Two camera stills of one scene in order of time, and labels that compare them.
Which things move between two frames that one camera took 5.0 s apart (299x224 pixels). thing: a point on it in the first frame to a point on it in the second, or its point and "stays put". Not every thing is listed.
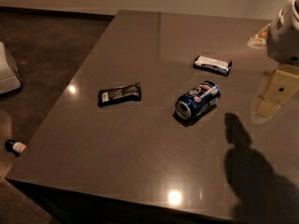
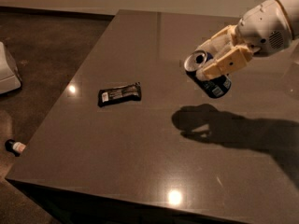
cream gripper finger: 259,40 to 231,32
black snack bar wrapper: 120,94 stays put
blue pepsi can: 197,102 to 216,86
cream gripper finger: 280,87 to 232,60
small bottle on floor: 16,147 stays put
